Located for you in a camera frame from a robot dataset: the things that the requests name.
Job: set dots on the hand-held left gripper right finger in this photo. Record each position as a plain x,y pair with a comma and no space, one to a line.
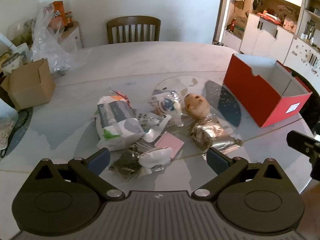
217,160

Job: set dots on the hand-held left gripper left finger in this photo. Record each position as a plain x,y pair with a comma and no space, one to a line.
99,160

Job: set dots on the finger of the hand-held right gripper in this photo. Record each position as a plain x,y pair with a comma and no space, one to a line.
301,142

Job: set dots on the silver foil packet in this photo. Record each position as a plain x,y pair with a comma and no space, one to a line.
208,132

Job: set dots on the grey white tissue paper pack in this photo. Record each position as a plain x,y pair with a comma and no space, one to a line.
115,120

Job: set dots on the brown spotted bun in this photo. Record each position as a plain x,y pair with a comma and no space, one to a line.
196,105

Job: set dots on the clear packet with blue print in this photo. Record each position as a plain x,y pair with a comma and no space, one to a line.
166,103

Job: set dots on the red cardboard box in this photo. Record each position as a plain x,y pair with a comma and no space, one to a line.
246,87

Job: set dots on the white glass-topped desktop table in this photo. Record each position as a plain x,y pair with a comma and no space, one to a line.
150,60

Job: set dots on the pink binder clips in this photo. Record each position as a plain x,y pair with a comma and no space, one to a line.
170,142

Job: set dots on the pink binder clip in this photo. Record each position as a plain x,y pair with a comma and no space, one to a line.
117,93
125,100

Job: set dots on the black white printed packet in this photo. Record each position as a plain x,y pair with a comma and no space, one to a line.
153,120

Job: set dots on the white sticker-covered cabinet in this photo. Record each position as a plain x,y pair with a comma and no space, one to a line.
303,55

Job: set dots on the white mesh cloth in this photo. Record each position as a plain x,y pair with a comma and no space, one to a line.
7,127

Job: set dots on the brown cardboard box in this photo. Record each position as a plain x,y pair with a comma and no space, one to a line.
30,85

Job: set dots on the white storage cabinet unit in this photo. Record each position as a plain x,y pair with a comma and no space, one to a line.
265,36

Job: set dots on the dark sneakers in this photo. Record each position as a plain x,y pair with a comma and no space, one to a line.
218,43

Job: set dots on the white side cabinet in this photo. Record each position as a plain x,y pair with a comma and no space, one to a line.
72,38

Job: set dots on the clear plastic bag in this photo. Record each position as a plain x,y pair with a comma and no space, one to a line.
47,45

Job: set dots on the red tray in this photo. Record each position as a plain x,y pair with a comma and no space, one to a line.
271,17

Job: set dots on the printed cardboard carton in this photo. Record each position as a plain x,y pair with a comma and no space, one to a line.
240,26

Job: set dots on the brown wooden chair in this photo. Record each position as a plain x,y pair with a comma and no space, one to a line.
133,28

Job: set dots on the red bottle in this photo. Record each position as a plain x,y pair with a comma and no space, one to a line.
231,24

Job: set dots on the dark glass jars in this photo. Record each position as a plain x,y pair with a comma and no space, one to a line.
69,19

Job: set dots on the orange snack bag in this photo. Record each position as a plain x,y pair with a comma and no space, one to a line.
58,11

